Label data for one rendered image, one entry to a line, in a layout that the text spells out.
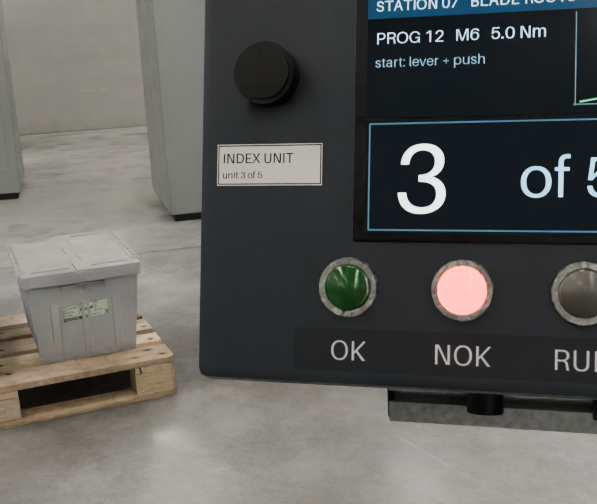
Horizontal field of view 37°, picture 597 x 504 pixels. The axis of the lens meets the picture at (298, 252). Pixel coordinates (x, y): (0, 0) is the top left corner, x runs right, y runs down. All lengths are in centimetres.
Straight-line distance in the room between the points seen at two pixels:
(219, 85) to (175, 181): 555
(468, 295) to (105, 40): 1218
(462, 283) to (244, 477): 225
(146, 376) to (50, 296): 42
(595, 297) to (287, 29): 18
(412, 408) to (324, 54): 19
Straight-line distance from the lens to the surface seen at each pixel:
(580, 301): 38
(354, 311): 39
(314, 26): 42
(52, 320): 315
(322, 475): 259
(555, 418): 47
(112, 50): 1253
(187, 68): 591
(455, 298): 38
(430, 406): 47
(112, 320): 319
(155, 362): 313
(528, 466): 266
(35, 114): 1254
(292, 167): 41
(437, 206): 39
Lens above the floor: 123
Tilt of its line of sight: 14 degrees down
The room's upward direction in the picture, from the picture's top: 3 degrees counter-clockwise
